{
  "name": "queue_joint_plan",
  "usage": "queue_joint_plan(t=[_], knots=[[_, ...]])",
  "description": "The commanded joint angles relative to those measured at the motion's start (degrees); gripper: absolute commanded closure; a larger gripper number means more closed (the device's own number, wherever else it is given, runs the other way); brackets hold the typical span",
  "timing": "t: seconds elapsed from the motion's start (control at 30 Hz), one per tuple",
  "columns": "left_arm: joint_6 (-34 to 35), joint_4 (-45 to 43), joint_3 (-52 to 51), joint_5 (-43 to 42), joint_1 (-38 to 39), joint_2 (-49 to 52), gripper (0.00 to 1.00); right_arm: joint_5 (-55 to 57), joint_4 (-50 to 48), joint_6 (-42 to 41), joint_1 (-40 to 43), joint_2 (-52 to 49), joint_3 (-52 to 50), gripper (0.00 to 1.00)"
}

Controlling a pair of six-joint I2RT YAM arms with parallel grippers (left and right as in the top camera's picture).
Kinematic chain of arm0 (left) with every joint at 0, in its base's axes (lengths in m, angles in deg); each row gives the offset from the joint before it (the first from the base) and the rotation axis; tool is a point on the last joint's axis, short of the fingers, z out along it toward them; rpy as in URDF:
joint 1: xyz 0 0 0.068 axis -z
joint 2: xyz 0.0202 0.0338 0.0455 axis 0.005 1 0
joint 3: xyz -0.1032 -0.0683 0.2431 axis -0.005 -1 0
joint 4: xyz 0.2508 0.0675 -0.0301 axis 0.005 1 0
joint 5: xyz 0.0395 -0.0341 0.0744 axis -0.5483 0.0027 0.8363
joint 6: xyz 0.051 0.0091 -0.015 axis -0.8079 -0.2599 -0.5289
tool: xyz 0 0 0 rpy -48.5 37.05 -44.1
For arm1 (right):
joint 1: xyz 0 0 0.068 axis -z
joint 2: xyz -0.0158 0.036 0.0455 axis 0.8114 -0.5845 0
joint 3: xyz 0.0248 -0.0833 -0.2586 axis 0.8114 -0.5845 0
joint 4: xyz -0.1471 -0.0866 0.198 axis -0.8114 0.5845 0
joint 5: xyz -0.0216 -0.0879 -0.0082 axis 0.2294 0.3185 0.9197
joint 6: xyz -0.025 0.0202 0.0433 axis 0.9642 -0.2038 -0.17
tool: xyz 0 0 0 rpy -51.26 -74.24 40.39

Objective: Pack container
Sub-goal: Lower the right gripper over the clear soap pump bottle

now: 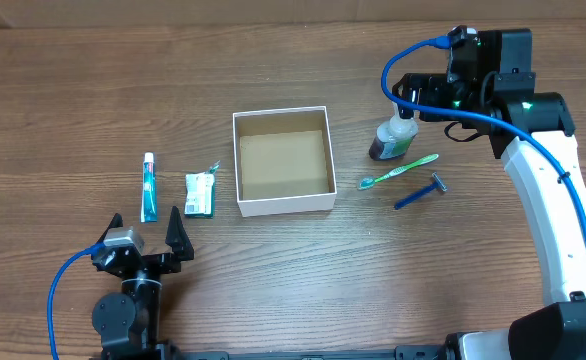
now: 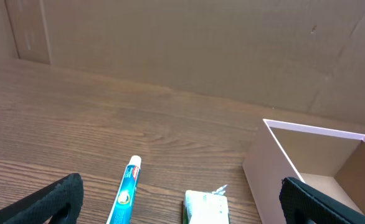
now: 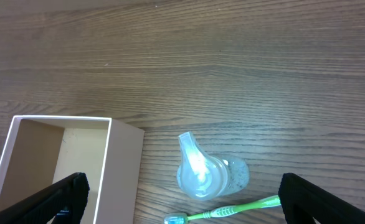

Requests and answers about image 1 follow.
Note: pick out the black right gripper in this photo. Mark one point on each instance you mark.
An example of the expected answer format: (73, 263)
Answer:
(410, 92)

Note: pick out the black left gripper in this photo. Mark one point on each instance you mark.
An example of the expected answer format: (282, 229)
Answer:
(152, 261)

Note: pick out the clear soap pump bottle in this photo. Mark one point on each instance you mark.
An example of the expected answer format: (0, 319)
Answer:
(393, 137)

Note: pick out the blue disposable razor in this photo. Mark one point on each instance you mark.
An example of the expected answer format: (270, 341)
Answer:
(437, 184)

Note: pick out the green toothbrush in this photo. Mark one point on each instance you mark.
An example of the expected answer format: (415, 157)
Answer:
(370, 182)

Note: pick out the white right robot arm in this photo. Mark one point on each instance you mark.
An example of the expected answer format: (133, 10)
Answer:
(489, 86)

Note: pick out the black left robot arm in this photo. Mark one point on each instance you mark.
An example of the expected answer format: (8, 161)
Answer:
(128, 320)

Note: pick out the teal toothpaste tube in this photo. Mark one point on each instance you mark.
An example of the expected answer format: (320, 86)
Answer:
(148, 212)

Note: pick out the green white floss packet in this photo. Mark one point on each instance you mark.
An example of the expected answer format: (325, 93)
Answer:
(200, 193)

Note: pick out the white cardboard box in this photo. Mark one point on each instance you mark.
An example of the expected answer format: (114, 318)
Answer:
(283, 161)

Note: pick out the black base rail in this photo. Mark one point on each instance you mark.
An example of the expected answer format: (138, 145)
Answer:
(402, 352)

